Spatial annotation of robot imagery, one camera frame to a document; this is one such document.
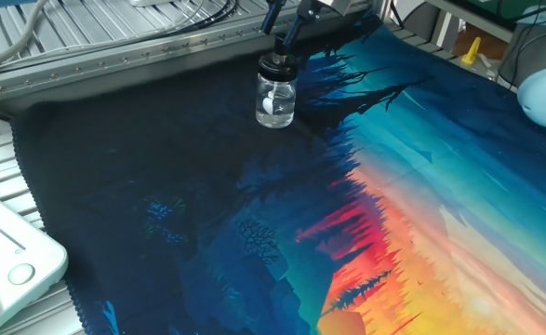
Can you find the colourful landscape print mat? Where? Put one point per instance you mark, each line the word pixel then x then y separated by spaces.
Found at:
pixel 161 163

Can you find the white spoon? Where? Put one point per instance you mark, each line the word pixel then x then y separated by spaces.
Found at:
pixel 269 104

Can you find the clear glass jar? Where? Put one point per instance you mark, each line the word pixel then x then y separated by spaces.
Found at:
pixel 284 116

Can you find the yellow plastic piece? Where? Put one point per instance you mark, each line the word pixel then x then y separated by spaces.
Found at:
pixel 472 53

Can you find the white teach pendant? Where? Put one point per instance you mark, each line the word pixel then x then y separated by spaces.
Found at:
pixel 3 242

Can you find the aluminium frame bar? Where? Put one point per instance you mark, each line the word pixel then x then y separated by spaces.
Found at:
pixel 447 30

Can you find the silver Schunk gripper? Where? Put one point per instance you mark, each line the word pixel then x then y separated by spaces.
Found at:
pixel 337 4

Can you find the black jar lid with knob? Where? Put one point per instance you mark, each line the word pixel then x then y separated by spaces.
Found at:
pixel 277 67

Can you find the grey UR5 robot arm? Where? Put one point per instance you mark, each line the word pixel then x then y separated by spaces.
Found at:
pixel 542 97

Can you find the aluminium table rail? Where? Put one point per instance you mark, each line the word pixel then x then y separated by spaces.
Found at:
pixel 114 62

